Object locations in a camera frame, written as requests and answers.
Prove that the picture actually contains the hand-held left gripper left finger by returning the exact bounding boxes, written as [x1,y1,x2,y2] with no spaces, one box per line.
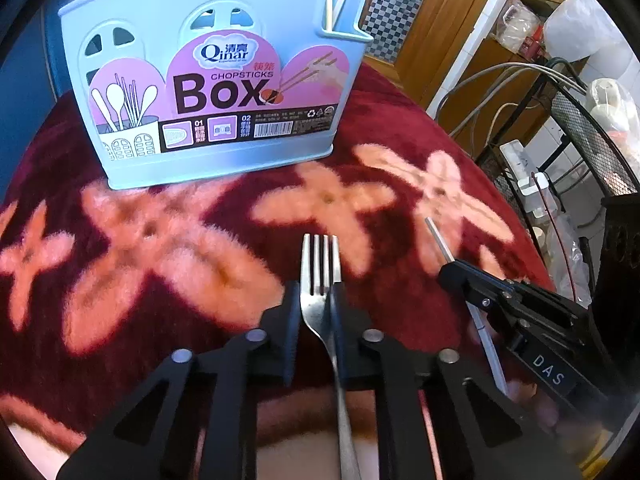
[55,280,302,480]

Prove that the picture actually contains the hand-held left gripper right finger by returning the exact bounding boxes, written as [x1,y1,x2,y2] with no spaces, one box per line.
[327,282,583,480]

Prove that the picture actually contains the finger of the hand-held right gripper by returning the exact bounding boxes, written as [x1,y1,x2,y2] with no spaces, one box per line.
[437,259,592,334]

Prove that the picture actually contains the metal fork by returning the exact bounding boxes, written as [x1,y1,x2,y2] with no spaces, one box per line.
[300,232,363,480]

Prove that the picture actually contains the light blue utensil holder box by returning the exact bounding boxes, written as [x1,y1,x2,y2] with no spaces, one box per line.
[57,0,373,191]

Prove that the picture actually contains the dark red flowered blanket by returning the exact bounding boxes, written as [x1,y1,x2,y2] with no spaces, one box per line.
[0,55,556,480]

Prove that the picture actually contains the white power strip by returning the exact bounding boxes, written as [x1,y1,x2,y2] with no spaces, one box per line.
[500,140,558,216]

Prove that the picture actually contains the black metal panel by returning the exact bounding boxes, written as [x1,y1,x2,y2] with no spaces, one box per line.
[600,195,640,311]

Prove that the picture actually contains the small white plastic bag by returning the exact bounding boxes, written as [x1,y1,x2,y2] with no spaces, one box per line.
[585,77,636,131]

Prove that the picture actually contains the wooden door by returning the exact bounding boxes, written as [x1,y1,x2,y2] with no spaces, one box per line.
[360,0,526,76]

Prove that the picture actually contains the clear plastic bag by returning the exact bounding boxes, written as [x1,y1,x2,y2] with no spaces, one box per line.
[492,0,546,56]

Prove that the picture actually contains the large white plastic bag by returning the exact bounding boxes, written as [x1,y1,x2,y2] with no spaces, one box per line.
[542,0,640,91]

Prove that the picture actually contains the blue kitchen cabinets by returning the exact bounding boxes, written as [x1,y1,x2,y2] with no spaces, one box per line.
[10,0,76,126]

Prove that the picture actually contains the thin red wire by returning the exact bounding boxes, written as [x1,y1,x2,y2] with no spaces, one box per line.
[530,172,596,311]

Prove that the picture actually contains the black wire mesh chair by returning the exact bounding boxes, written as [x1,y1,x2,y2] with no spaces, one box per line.
[475,85,640,281]

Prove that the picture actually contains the grey cables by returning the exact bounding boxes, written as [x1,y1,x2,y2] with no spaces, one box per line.
[435,57,591,136]

